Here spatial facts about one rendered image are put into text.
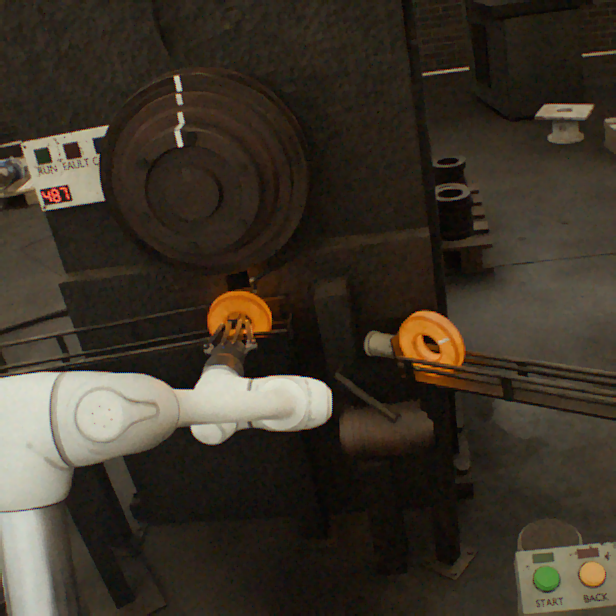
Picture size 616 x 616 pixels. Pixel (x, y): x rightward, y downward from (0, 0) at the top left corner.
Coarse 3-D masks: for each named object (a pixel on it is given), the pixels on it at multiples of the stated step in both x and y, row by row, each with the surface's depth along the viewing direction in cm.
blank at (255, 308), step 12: (216, 300) 178; (228, 300) 176; (240, 300) 176; (252, 300) 176; (216, 312) 178; (228, 312) 178; (240, 312) 178; (252, 312) 177; (264, 312) 177; (216, 324) 180; (252, 324) 179; (264, 324) 179
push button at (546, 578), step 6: (540, 570) 114; (546, 570) 114; (552, 570) 114; (534, 576) 114; (540, 576) 114; (546, 576) 113; (552, 576) 113; (558, 576) 113; (540, 582) 113; (546, 582) 113; (552, 582) 112; (540, 588) 113; (546, 588) 112; (552, 588) 112
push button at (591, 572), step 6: (588, 564) 113; (594, 564) 113; (582, 570) 113; (588, 570) 112; (594, 570) 112; (600, 570) 112; (582, 576) 112; (588, 576) 112; (594, 576) 112; (600, 576) 111; (588, 582) 111; (594, 582) 111; (600, 582) 111
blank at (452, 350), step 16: (416, 320) 160; (432, 320) 157; (448, 320) 158; (400, 336) 165; (416, 336) 162; (432, 336) 159; (448, 336) 156; (416, 352) 164; (432, 352) 165; (448, 352) 158; (464, 352) 159
